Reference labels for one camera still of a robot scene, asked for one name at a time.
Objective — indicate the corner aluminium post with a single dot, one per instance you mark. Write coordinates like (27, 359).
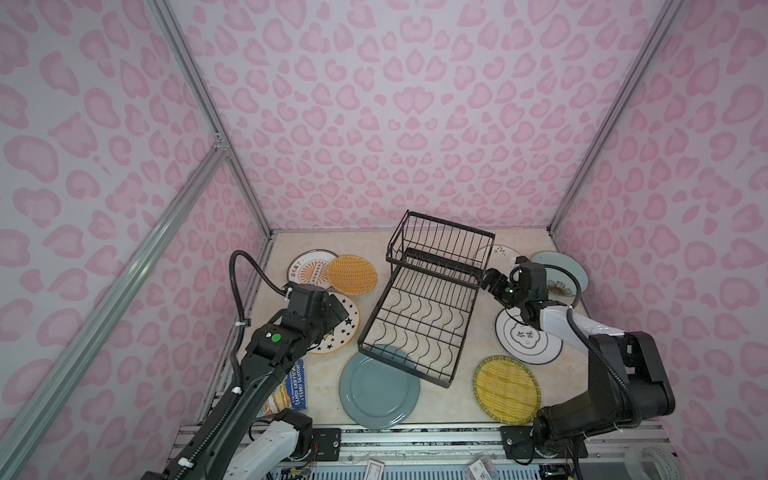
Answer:
(653, 44)
(171, 30)

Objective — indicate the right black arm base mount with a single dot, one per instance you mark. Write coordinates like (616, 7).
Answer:
(518, 445)

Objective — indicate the aluminium front rail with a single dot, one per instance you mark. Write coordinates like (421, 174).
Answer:
(265, 449)

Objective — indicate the white plate orange sunburst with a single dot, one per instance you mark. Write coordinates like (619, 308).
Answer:
(311, 267)

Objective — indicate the blue illustrated children's book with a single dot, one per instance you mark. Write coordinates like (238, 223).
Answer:
(290, 394)

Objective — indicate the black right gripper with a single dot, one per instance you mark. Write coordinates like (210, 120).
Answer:
(495, 289)

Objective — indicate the white plate dark rings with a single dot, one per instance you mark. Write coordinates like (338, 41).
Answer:
(528, 342)

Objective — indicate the diagonal aluminium frame bar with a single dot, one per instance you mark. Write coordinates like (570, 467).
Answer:
(42, 409)

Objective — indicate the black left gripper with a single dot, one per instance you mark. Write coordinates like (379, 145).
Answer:
(332, 317)

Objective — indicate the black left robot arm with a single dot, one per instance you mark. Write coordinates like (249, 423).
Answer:
(274, 348)

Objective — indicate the light blue flower plate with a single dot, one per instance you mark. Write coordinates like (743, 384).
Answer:
(563, 273)

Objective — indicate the left corner aluminium post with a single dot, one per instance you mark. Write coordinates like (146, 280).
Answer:
(171, 30)

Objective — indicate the white plate floral sprigs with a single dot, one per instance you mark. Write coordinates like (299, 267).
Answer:
(499, 257)

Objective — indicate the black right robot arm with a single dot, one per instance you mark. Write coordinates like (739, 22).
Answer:
(627, 380)

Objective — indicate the orange woven round plate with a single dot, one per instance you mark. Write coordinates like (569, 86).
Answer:
(352, 275)

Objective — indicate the yellow woven round plate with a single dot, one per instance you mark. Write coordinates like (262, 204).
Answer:
(506, 390)

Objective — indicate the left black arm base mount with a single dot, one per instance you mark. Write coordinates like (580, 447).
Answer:
(314, 445)

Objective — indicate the clear tape roll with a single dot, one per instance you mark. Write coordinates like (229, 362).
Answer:
(651, 462)

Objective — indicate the white plate black stars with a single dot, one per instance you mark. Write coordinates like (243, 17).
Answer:
(345, 331)

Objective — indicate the right corner aluminium post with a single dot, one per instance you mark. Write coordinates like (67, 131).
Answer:
(653, 44)

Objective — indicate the black wire dish rack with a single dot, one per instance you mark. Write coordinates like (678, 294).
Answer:
(421, 320)

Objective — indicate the teal green round plate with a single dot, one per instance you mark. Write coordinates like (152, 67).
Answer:
(375, 394)

